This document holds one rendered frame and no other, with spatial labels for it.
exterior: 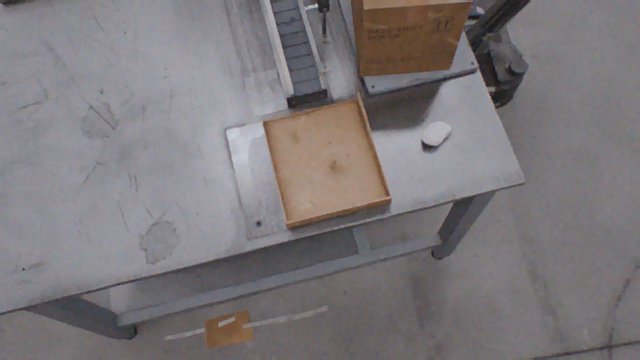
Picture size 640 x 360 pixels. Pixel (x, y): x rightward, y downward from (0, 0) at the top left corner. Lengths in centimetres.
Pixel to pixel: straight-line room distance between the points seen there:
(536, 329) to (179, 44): 157
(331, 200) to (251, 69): 44
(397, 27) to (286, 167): 43
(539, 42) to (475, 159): 138
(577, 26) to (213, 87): 183
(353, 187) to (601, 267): 127
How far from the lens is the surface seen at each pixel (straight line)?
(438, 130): 143
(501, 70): 228
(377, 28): 134
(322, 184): 138
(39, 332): 240
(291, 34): 155
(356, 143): 143
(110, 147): 154
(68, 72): 170
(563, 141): 254
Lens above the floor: 211
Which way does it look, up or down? 68 degrees down
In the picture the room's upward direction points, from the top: 4 degrees counter-clockwise
